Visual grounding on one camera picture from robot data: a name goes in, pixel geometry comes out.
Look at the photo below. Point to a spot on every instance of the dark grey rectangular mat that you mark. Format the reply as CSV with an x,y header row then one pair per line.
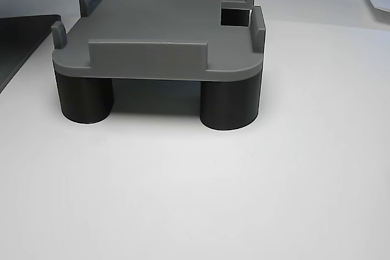
x,y
21,37

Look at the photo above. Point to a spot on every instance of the grey holder plate black legs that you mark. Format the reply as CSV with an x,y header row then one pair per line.
x,y
158,13

